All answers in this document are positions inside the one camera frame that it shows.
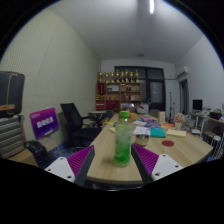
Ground small upright cream carton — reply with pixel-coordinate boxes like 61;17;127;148
157;110;166;124

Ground silver ribbed suitcase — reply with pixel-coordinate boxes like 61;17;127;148
0;114;26;160

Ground blue printed book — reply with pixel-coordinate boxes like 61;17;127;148
144;122;162;129

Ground purple sign board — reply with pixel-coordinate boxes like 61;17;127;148
29;107;60;140

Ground dark framed glass door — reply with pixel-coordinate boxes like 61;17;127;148
114;65;167;113

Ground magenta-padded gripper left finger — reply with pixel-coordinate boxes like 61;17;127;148
44;144;96;188

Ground potted pink flowers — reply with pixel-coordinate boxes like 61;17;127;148
173;112;186;131

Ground black office chair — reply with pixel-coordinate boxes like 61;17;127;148
60;102;104;148

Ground teal notebook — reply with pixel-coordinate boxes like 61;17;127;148
149;127;167;139

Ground orange book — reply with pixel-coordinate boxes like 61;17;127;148
160;122;175;129

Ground green drink bottle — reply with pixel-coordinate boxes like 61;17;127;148
113;110;135;168

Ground white printed booklet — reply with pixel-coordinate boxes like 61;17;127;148
133;125;152;137

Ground white wall air conditioner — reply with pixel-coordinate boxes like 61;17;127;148
175;65;189;77

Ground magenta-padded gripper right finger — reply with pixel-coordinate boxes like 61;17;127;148
130;143;185;186

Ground dark bag with tan straps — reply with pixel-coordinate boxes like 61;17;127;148
0;70;26;118

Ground small white round table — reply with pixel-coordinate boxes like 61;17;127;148
88;110;108;128

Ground black computer monitor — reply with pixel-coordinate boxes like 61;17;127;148
192;98;204;112

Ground wooden side desk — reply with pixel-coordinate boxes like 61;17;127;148
191;111;224;143

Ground white stool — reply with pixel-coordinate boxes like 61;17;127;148
209;134;224;159

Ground wooden shelf unit with trophies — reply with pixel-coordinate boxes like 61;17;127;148
95;69;142;112

